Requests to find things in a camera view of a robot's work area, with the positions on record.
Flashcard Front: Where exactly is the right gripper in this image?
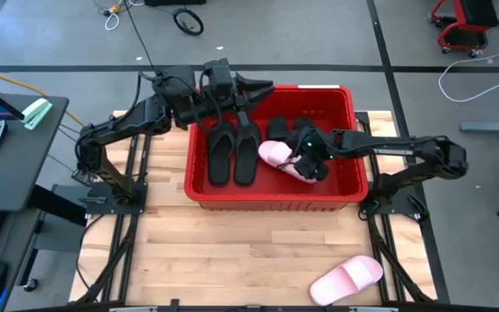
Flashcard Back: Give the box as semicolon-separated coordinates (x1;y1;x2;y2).
284;125;335;183

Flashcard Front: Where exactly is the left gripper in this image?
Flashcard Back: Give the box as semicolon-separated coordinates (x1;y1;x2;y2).
208;71;276;118

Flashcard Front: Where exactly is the pink slide sandal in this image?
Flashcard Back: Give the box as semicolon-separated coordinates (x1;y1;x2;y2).
308;255;385;307
257;140;320;185

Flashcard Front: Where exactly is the black flip-flop sandal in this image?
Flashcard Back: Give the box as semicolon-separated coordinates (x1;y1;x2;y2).
207;120;237;188
233;110;262;187

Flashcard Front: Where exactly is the red plastic storage bin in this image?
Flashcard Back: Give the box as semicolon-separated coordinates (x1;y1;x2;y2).
183;83;370;213

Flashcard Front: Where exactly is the black floor box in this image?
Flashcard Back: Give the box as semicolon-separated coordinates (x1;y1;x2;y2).
144;0;207;7

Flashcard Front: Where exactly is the grey metal floor bar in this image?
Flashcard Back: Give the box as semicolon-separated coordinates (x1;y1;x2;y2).
460;113;499;133

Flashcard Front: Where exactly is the red rolling creeper seat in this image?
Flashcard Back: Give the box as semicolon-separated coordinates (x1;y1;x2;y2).
429;0;499;59

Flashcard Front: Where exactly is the mint green stapler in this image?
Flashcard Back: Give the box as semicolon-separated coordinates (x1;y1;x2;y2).
20;97;54;131

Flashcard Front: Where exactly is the black office desk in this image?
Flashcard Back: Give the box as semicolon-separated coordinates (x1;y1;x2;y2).
0;93;69;213

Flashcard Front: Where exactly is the grey keyboard shelf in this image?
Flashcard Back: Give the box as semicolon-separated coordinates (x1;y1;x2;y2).
0;207;47;312

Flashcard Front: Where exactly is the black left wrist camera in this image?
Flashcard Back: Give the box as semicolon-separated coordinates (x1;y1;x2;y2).
203;57;236;100

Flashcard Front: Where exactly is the black aluminium frame rail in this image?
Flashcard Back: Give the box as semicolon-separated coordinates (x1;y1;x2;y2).
118;132;154;304
355;111;411;304
100;133;143;304

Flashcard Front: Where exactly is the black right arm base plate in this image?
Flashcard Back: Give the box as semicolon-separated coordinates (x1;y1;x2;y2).
360;185;429;218

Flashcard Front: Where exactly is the black coiled cable ring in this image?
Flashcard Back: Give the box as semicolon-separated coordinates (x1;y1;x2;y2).
172;8;204;36

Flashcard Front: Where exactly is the thin black floor cable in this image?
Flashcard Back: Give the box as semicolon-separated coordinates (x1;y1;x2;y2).
121;0;159;75

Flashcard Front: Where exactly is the black frame crossbar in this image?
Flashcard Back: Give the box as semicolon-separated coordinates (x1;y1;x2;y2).
10;297;499;312

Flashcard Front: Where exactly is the long white floor cable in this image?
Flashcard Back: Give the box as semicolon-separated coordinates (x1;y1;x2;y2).
437;38;499;104

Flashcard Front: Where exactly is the black diagonal frame brace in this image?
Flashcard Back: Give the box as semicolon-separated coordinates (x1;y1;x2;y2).
75;229;137;304
368;224;435;303

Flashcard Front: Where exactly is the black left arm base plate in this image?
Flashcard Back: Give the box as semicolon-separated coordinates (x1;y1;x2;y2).
85;181;149;216

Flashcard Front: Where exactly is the yellow floor cable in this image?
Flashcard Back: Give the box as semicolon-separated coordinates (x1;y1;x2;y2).
0;63;86;127

